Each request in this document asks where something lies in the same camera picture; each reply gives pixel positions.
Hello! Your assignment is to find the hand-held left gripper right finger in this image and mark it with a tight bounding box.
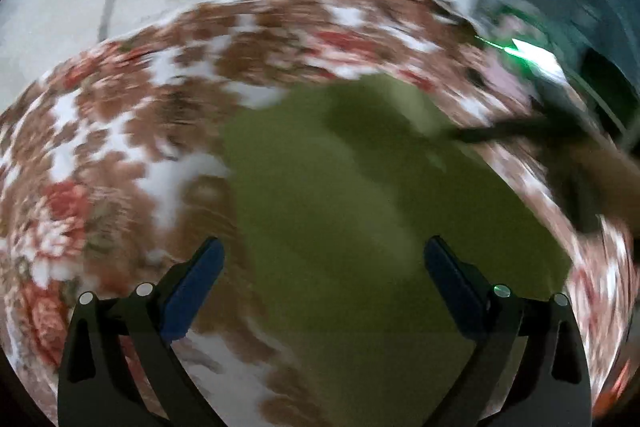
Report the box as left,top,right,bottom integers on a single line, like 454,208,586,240
423,235,594,427

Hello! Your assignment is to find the person's right forearm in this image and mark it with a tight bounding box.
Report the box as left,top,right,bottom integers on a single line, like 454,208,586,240
575,139,640,238

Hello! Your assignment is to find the olive green shirt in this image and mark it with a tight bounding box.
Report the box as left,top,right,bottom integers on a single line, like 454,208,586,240
220,73,574,427

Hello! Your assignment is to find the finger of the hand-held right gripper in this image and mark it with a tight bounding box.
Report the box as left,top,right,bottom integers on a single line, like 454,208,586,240
445,117,553,145

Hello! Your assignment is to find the floral printed blanket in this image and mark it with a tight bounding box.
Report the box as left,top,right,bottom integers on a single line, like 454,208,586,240
0,0,640,427

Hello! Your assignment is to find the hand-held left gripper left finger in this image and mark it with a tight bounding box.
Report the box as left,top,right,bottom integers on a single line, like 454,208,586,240
57,236,226,427

